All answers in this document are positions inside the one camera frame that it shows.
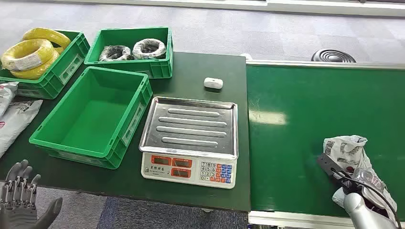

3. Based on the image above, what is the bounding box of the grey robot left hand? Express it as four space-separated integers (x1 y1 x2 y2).
0 159 63 229

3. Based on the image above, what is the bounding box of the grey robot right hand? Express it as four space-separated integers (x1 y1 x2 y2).
341 167 393 219

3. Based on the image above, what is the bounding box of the white printed plastic package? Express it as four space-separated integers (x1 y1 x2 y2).
322 135 398 222

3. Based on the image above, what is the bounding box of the green conveyor belt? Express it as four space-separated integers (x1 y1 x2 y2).
246 59 405 229

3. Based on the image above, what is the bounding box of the white plastic mailer bag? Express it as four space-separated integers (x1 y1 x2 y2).
0 100 43 159
0 82 19 118

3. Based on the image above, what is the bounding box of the empty green plastic crate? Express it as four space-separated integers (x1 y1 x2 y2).
29 66 154 170

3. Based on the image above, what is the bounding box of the black ribbed round object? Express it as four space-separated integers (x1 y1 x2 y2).
311 49 357 63

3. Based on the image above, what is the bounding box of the green crate with yellow coils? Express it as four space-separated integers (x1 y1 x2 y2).
0 30 91 100

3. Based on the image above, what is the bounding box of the small white barcode scanner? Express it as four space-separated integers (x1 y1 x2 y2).
203 77 224 90

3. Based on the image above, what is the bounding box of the white electronic weighing scale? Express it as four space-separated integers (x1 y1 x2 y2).
139 96 239 189

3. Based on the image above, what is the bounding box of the green crate with grey coils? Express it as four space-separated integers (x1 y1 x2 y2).
84 27 174 80

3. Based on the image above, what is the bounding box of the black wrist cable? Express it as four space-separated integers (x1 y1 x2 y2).
330 168 400 228

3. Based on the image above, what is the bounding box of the yellow wire coil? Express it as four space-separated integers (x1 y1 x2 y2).
9 47 64 81
22 27 72 50
0 38 55 72

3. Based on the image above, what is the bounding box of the dark wrapped wire coil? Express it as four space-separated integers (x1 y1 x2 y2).
98 45 134 62

